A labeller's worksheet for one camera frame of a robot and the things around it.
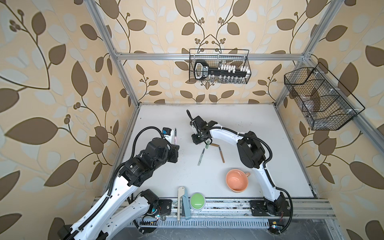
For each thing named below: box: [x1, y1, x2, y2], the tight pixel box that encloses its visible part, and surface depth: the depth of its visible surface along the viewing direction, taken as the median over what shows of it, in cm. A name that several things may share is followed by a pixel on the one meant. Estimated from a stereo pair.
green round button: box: [190, 192, 206, 211], surface depth 77 cm
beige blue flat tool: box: [177, 186, 191, 221], surface depth 75 cm
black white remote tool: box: [194, 60, 251, 80], surface depth 84 cm
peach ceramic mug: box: [226, 169, 251, 193], surface depth 82 cm
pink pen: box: [174, 127, 177, 145], surface depth 70 cm
